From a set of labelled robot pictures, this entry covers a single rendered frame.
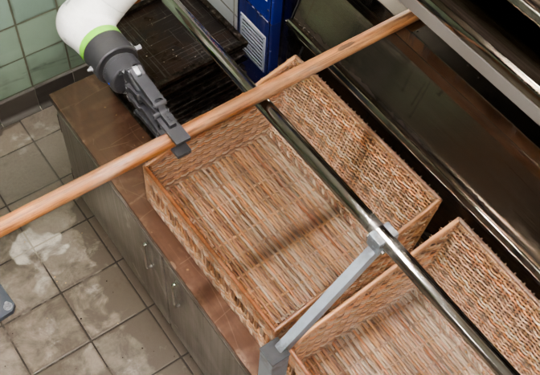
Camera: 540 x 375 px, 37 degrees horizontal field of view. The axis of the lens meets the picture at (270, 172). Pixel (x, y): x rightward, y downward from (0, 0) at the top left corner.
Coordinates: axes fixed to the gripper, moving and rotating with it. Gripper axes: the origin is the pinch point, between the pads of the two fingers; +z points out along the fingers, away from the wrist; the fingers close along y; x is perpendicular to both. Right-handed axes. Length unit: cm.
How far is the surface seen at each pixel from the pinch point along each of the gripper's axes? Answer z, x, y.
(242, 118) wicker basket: -28, -35, 48
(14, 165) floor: -102, 10, 119
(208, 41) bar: -18.2, -19.2, 1.8
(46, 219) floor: -76, 11, 119
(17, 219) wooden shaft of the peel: 1.3, 31.5, -1.1
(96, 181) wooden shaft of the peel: 1.6, 16.7, -0.8
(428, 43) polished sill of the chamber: 7, -56, 1
